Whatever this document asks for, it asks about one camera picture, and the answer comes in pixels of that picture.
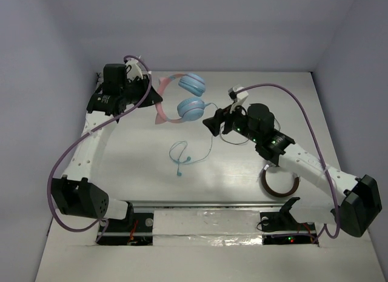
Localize pink blue cat-ear headphones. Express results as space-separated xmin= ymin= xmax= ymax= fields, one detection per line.
xmin=153 ymin=72 xmax=207 ymax=126

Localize brown silver headphones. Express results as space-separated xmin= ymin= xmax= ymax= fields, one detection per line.
xmin=258 ymin=164 xmax=300 ymax=198

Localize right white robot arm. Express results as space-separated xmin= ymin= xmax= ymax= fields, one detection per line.
xmin=202 ymin=104 xmax=382 ymax=237

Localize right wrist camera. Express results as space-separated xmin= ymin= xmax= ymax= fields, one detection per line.
xmin=228 ymin=85 xmax=249 ymax=114

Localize white foam front board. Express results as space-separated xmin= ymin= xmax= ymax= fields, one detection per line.
xmin=36 ymin=223 xmax=384 ymax=281

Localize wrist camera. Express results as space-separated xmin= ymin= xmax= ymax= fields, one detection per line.
xmin=124 ymin=59 xmax=143 ymax=82
xmin=228 ymin=85 xmax=249 ymax=114

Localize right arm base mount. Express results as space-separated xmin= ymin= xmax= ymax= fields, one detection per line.
xmin=256 ymin=197 xmax=319 ymax=246

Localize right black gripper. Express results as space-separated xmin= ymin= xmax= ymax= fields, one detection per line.
xmin=202 ymin=100 xmax=261 ymax=144

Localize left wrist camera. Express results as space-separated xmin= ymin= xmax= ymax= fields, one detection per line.
xmin=124 ymin=59 xmax=143 ymax=82

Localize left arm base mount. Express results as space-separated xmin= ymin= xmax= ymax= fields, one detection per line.
xmin=96 ymin=212 xmax=154 ymax=246

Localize thin black audio cable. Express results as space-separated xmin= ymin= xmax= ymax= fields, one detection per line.
xmin=219 ymin=129 xmax=257 ymax=146

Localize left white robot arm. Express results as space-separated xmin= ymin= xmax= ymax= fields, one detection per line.
xmin=48 ymin=59 xmax=162 ymax=230

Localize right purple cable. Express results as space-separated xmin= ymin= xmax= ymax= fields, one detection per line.
xmin=239 ymin=83 xmax=340 ymax=239

